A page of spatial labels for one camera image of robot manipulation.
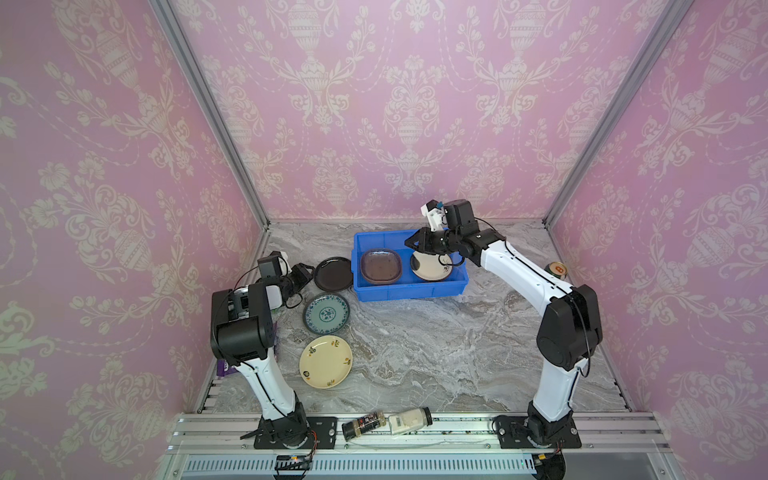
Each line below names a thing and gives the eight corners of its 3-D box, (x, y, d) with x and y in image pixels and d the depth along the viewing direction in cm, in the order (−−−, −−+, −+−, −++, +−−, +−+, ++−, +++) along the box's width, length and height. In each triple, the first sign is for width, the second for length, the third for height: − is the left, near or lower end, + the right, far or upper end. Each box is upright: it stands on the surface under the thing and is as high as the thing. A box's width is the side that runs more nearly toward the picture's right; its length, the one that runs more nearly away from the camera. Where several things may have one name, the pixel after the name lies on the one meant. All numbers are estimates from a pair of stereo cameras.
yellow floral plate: (296, 389, 83) (294, 387, 81) (305, 338, 92) (304, 335, 91) (350, 389, 83) (349, 387, 81) (354, 338, 92) (353, 335, 91)
